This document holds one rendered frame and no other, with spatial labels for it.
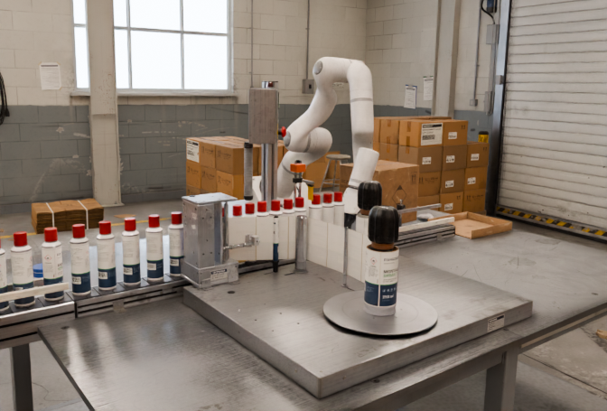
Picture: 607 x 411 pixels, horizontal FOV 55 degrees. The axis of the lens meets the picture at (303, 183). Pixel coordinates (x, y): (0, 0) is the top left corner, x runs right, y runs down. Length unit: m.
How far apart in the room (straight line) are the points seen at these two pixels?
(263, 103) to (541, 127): 4.99
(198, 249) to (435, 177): 4.47
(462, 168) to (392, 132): 0.86
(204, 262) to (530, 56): 5.49
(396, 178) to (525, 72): 4.32
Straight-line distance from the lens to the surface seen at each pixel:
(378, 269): 1.54
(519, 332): 1.75
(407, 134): 5.86
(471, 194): 6.49
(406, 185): 2.76
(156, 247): 1.85
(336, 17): 8.75
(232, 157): 5.40
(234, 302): 1.69
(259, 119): 2.01
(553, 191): 6.67
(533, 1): 6.89
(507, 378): 1.78
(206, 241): 1.77
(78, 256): 1.77
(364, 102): 2.29
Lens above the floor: 1.49
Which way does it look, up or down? 10 degrees down
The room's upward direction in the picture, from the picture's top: 1 degrees clockwise
